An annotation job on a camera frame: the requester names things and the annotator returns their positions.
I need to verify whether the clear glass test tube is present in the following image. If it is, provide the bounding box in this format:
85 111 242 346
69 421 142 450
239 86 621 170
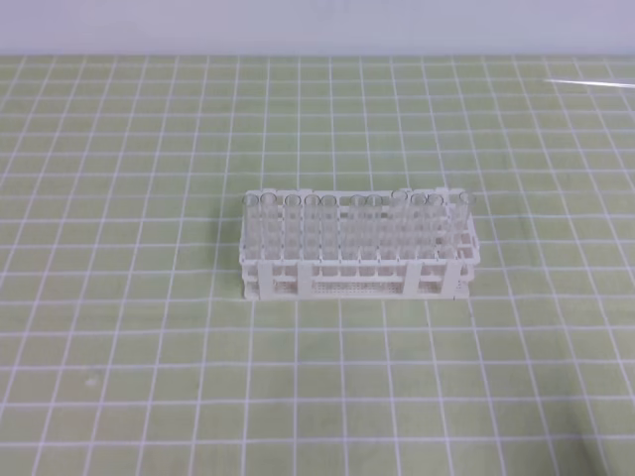
444 190 476 258

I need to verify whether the white test tube rack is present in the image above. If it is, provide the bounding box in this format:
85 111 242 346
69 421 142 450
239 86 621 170
239 188 480 300

